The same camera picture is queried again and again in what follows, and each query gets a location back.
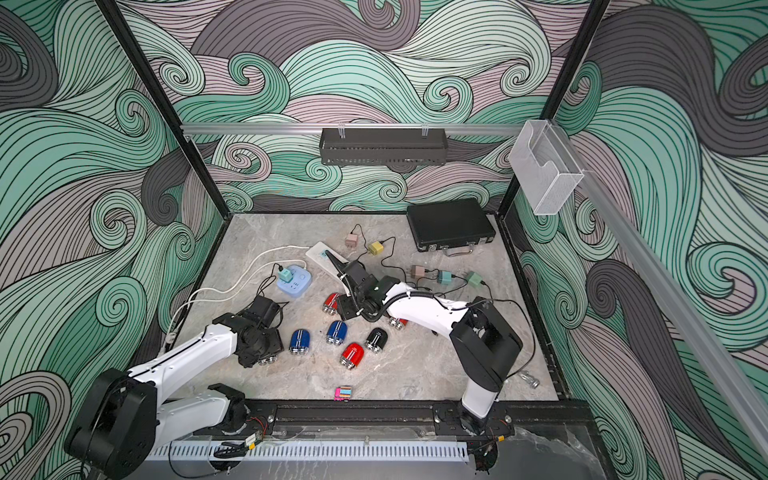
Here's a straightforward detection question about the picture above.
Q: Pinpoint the yellow USB charger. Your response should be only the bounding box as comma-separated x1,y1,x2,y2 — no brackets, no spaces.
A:
367,241,384,255

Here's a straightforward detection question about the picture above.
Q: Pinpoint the pink end USB charger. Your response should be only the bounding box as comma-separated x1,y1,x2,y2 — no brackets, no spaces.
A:
345,233,359,249

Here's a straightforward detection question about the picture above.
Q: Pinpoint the teal USB charger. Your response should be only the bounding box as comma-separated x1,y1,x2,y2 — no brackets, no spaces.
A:
436,270,454,285

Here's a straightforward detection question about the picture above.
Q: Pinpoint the light green USB charger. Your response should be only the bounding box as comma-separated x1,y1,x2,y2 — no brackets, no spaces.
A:
465,271,485,288

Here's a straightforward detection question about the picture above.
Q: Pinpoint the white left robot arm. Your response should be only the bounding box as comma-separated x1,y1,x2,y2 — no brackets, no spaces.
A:
64,296,284,479

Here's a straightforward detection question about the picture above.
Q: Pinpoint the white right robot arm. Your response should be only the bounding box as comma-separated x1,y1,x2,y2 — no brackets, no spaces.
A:
328,253,523,420

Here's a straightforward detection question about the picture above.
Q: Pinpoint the red shaver front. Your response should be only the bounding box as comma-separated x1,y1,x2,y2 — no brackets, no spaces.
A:
340,342,364,370

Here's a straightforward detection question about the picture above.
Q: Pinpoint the white long power strip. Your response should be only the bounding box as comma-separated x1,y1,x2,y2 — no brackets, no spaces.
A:
305,241,348,283

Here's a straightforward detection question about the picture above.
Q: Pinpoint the blue round power socket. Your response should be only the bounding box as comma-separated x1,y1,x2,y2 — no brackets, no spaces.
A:
277,265,312,298

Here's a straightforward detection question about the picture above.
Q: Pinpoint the pink striped small box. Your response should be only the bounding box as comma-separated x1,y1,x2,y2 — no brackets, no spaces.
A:
334,386,353,401

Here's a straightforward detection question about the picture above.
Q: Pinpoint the black briefcase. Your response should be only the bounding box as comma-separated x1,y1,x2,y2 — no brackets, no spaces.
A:
406,198,496,252

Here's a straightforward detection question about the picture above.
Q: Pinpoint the white power cable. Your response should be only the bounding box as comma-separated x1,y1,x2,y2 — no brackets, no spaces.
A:
164,244,310,349

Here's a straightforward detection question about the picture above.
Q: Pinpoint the white slotted cable duct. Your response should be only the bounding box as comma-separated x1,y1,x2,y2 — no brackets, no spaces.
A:
147,440,469,463

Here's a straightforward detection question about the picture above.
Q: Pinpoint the black wall shelf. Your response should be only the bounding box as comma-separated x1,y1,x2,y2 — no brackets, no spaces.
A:
319,127,448,168

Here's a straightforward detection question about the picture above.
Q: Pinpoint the clear acrylic wall holder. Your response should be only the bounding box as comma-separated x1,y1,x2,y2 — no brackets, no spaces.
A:
508,120,584,216

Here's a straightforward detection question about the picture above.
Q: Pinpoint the black front mounting rail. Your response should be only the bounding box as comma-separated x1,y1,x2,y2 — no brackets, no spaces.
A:
155,398,595,438

